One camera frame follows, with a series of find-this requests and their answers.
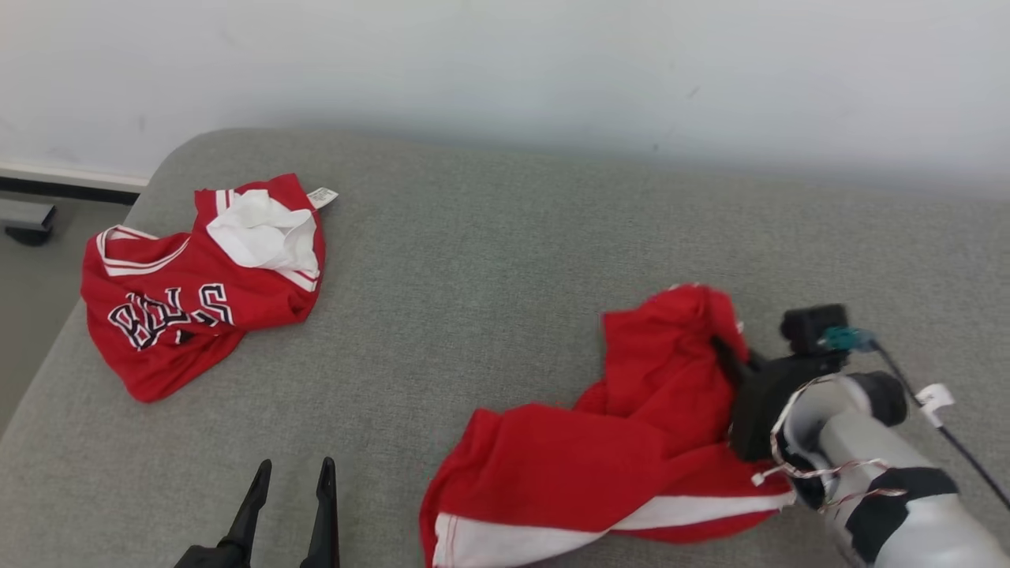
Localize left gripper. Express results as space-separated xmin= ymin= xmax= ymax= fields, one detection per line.
xmin=174 ymin=457 xmax=341 ymax=568

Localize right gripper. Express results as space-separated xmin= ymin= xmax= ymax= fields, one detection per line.
xmin=712 ymin=336 xmax=850 ymax=463

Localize red Bulls basketball jersey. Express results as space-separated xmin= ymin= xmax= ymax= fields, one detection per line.
xmin=80 ymin=174 xmax=340 ymax=404

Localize red basketball shorts white band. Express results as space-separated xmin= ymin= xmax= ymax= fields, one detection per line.
xmin=418 ymin=284 xmax=798 ymax=568

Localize black baseboard strip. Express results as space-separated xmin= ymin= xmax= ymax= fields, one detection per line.
xmin=0 ymin=175 xmax=144 ymax=207

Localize grey metal stand leg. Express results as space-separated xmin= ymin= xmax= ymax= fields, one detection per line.
xmin=0 ymin=198 xmax=57 ymax=246

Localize teal cable connector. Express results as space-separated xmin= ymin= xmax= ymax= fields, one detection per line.
xmin=818 ymin=326 xmax=878 ymax=353

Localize thin red white wires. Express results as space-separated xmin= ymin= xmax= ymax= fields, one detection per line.
xmin=751 ymin=377 xmax=908 ymax=514

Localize white cable tag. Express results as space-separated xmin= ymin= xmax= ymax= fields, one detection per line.
xmin=915 ymin=383 xmax=956 ymax=427

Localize thin black camera cable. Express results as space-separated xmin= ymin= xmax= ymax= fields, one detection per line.
xmin=864 ymin=338 xmax=1010 ymax=510

